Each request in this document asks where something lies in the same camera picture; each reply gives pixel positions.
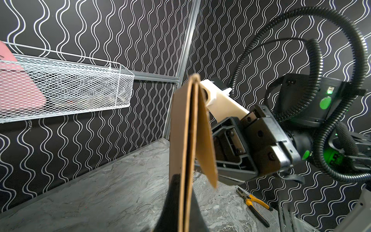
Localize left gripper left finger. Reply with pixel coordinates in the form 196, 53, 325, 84
153, 174, 180, 232

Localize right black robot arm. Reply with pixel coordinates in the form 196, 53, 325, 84
189, 1, 371, 232

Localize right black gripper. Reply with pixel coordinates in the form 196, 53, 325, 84
212, 104, 301, 186

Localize pink triangular board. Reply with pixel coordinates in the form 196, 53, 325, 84
1, 42, 46, 113

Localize white wire mesh basket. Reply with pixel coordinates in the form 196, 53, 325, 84
1, 53, 134, 123

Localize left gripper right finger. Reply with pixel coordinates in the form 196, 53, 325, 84
189, 192, 209, 232

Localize brown file bag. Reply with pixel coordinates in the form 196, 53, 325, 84
169, 73, 218, 232

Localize yellow handled pliers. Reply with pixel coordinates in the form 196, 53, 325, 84
235, 187, 273, 228

